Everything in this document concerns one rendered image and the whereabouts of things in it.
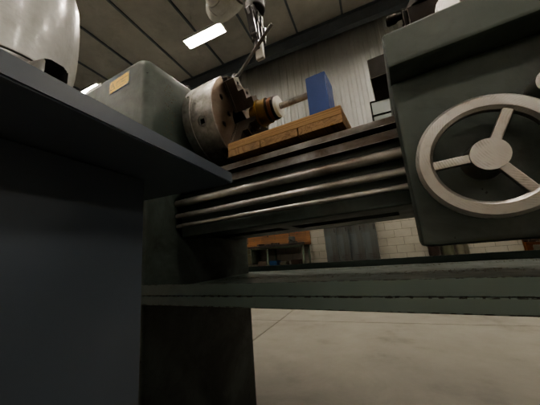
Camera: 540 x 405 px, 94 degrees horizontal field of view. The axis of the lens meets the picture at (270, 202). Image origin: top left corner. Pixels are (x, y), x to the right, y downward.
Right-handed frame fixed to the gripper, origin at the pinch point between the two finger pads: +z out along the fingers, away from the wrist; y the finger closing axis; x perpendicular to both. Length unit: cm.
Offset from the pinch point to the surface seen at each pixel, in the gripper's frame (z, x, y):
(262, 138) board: 43.8, -8.6, -21.3
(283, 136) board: 45, -14, -21
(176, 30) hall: -605, 479, 415
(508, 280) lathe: 76, -45, -35
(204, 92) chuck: 20.8, 12.1, -17.2
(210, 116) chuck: 29.9, 10.2, -17.3
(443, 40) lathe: 44, -44, -33
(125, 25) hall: -609, 590, 325
